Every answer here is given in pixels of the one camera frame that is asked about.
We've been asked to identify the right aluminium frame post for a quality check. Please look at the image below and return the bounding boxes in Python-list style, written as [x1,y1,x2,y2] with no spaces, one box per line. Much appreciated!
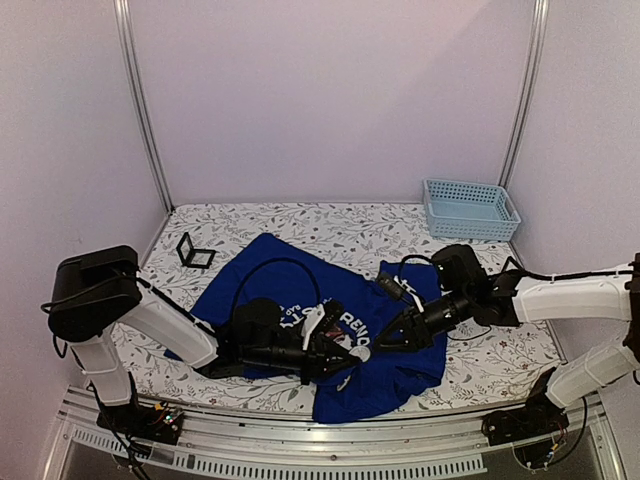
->
[498,0,550,190]

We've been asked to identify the aluminium frame post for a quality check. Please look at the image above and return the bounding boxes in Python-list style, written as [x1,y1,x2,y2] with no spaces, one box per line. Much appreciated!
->
[498,0,550,190]
[113,0,175,215]

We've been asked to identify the blue printed t-shirt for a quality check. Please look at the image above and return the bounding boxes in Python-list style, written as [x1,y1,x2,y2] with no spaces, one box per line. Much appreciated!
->
[190,233,447,424]

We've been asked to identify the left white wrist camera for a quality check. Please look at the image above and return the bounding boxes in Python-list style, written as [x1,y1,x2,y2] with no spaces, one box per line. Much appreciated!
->
[301,300,344,351]

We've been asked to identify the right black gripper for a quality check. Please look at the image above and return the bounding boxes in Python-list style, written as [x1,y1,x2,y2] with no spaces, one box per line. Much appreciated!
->
[372,287,473,353]

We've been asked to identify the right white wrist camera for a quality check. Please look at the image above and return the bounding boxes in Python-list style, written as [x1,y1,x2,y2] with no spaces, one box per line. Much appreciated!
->
[376,272,424,312]

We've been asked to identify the left aluminium frame post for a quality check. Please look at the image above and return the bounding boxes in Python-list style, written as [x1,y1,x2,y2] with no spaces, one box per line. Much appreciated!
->
[113,0,175,215]

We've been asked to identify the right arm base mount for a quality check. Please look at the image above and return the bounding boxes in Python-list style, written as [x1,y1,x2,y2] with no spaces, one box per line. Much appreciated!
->
[481,368,569,470]

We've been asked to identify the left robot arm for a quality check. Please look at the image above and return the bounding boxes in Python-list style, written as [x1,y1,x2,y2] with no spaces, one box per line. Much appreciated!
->
[41,245,360,434]

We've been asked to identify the left black cable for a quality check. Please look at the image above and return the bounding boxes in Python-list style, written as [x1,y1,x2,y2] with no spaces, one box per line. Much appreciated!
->
[234,257,321,316]

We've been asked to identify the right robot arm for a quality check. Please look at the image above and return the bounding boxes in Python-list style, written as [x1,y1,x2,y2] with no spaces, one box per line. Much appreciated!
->
[373,244,639,436]

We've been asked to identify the round light blue brooch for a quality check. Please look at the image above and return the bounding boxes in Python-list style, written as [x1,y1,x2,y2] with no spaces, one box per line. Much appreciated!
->
[349,346,371,362]

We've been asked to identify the black cable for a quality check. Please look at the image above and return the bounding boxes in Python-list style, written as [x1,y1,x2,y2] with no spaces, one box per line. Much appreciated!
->
[398,254,439,281]
[234,257,321,316]

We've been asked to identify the right black cable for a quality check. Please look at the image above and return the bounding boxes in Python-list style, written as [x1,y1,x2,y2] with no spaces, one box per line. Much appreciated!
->
[398,254,439,281]

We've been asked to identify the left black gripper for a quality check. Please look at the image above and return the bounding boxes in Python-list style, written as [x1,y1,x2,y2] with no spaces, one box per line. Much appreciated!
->
[242,336,358,386]

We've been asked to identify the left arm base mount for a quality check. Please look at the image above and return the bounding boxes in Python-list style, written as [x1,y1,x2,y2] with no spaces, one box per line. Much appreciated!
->
[97,398,184,446]

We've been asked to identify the floral patterned tablecloth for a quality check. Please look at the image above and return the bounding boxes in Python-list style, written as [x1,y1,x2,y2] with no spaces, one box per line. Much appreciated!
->
[113,203,562,417]

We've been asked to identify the light blue plastic basket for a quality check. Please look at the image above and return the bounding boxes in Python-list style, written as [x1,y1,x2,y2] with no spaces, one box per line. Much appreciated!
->
[423,179,521,242]

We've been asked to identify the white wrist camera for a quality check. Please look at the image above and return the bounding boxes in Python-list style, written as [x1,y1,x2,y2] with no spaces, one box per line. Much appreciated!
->
[301,300,344,351]
[376,272,424,312]

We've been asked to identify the black brooch box yellow brooch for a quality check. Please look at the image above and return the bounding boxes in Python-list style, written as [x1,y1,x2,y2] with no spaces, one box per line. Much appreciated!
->
[176,232,216,269]

